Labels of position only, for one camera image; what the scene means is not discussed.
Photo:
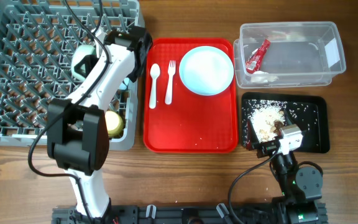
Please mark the light blue small bowl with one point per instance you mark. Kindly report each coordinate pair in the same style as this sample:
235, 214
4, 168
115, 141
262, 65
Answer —
124, 85

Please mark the rice and meat leftovers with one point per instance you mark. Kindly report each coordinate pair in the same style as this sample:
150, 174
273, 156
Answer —
265, 120

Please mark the red snack wrapper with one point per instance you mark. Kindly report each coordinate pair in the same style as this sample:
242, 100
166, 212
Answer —
254, 62

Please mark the white plastic spoon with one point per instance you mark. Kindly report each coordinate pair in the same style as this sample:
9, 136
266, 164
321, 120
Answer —
154, 74

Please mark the yellow plastic cup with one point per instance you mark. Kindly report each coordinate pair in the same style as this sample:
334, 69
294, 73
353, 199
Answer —
114, 124

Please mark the clear plastic waste bin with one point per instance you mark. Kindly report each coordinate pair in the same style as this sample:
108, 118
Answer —
300, 54

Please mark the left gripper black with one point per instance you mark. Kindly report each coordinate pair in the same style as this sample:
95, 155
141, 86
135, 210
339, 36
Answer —
90, 60

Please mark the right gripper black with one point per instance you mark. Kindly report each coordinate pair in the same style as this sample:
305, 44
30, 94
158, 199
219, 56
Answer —
266, 147

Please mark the large light blue plate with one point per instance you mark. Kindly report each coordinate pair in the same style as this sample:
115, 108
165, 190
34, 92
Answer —
206, 70

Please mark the grey plastic dishwasher rack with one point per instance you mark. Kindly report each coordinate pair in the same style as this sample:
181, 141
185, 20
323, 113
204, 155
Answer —
37, 42

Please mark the black plastic waste tray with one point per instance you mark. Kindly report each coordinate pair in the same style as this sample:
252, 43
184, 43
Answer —
308, 112

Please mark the white plastic fork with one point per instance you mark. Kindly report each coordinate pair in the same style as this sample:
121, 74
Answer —
171, 72

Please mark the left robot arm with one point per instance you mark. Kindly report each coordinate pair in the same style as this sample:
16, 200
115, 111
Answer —
79, 140

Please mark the green saucer bowl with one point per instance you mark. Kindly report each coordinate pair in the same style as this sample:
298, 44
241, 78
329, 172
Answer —
80, 53

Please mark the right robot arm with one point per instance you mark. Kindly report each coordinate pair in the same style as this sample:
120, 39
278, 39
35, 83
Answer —
300, 183

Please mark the red plastic serving tray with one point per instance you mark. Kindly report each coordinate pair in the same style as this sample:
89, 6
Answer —
191, 123

